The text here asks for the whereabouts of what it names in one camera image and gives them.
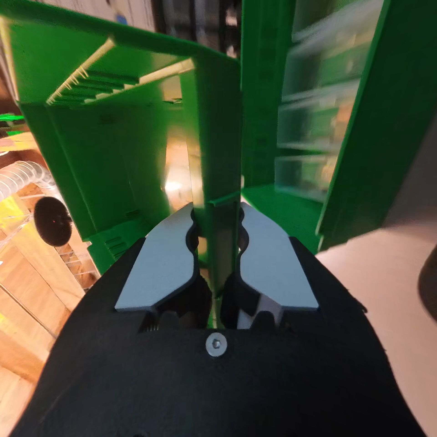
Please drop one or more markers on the clear plastic drawer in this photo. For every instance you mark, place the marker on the clear plastic drawer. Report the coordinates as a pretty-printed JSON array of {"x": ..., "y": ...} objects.
[
  {"x": 304, "y": 177},
  {"x": 314, "y": 123},
  {"x": 324, "y": 71},
  {"x": 334, "y": 20}
]

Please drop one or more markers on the green plastic bin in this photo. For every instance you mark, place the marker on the green plastic bin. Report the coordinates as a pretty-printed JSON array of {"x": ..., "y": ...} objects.
[
  {"x": 102, "y": 153},
  {"x": 392, "y": 136}
]

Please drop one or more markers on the black oval object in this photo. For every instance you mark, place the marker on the black oval object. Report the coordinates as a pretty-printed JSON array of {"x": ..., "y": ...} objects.
[{"x": 53, "y": 222}]

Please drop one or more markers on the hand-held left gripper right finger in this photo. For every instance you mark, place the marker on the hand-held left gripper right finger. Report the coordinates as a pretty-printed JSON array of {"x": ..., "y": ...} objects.
[{"x": 276, "y": 269}]

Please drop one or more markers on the silver ventilation duct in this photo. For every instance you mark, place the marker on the silver ventilation duct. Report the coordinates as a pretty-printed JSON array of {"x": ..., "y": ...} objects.
[{"x": 20, "y": 177}]

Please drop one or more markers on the black rounded pad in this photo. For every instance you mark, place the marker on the black rounded pad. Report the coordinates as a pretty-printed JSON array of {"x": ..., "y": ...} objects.
[{"x": 429, "y": 283}]

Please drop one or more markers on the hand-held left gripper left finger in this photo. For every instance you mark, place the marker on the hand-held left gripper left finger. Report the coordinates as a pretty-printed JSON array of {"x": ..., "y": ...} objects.
[{"x": 160, "y": 266}]

